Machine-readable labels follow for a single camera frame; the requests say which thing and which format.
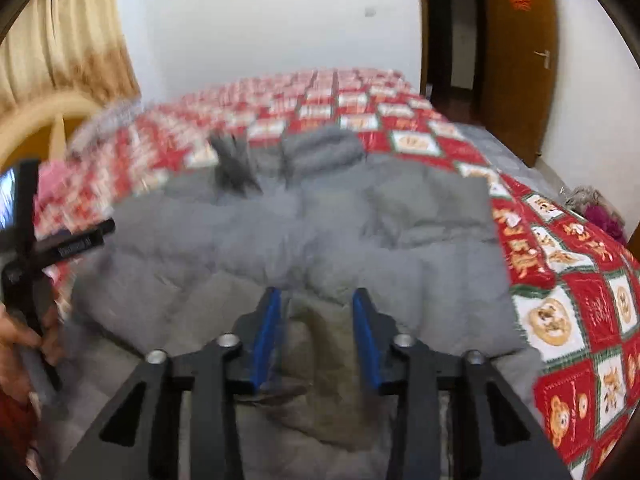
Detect pink cloth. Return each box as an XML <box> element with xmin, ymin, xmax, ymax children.
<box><xmin>34</xmin><ymin>165</ymin><xmax>67</xmax><ymax>202</ymax></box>

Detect wooden headboard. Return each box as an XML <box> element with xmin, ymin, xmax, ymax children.
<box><xmin>0</xmin><ymin>92</ymin><xmax>101</xmax><ymax>173</ymax></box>

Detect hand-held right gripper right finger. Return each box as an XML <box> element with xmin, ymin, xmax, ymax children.
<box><xmin>352</xmin><ymin>288</ymin><xmax>573</xmax><ymax>480</ymax></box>

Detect grey bed sheet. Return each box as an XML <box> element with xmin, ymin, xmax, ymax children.
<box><xmin>452</xmin><ymin>122</ymin><xmax>587</xmax><ymax>222</ymax></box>

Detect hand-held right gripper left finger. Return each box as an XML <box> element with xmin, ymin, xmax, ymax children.
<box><xmin>55</xmin><ymin>287</ymin><xmax>282</xmax><ymax>480</ymax></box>

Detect wooden door frame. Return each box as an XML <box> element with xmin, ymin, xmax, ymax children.
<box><xmin>416</xmin><ymin>0</ymin><xmax>432</xmax><ymax>97</ymax></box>

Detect magenta cloth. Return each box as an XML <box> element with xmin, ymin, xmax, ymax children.
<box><xmin>585</xmin><ymin>204</ymin><xmax>627</xmax><ymax>244</ymax></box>

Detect person's left hand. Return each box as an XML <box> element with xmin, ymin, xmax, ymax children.
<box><xmin>0</xmin><ymin>304</ymin><xmax>63</xmax><ymax>403</ymax></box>

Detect red printed blanket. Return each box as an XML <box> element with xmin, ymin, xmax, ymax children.
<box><xmin>32</xmin><ymin>67</ymin><xmax>640</xmax><ymax>480</ymax></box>

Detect grey puffer jacket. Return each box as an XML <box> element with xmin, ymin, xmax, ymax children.
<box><xmin>37</xmin><ymin>127</ymin><xmax>543</xmax><ymax>480</ymax></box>

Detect beige curtain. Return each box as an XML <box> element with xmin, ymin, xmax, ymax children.
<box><xmin>0</xmin><ymin>0</ymin><xmax>142</xmax><ymax>117</ymax></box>

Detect wooden door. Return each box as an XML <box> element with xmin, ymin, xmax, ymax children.
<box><xmin>480</xmin><ymin>0</ymin><xmax>559</xmax><ymax>167</ymax></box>

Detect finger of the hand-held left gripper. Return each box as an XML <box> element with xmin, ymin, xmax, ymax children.
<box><xmin>35</xmin><ymin>219</ymin><xmax>117</xmax><ymax>264</ymax></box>

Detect grey fuzzy cloth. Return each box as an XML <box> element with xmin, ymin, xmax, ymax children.
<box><xmin>564</xmin><ymin>185</ymin><xmax>608</xmax><ymax>213</ymax></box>

